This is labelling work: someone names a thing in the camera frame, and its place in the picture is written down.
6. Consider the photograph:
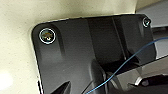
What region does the blue cable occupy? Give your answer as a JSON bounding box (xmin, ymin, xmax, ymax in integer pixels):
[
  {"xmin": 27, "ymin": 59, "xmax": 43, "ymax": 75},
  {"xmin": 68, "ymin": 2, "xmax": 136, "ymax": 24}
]
[{"xmin": 84, "ymin": 39, "xmax": 168, "ymax": 94}]

